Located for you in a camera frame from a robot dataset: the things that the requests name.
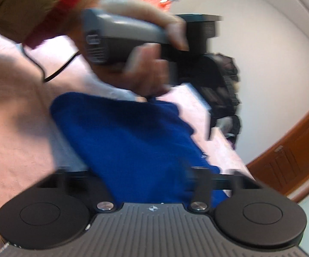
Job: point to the left forearm olive sleeve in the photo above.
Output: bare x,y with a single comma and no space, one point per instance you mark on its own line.
33,21

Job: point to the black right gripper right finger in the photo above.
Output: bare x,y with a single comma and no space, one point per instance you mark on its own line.
245,211

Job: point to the blue knit sweater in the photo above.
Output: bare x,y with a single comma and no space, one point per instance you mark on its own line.
143,152

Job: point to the pink floral bed sheet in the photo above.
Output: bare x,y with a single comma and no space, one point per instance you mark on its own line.
31,147

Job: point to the brown wooden door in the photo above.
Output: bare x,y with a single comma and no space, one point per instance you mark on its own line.
285,165

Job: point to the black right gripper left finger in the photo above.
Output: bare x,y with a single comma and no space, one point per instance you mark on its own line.
55,210

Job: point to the left hand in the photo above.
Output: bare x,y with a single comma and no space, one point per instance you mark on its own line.
145,73

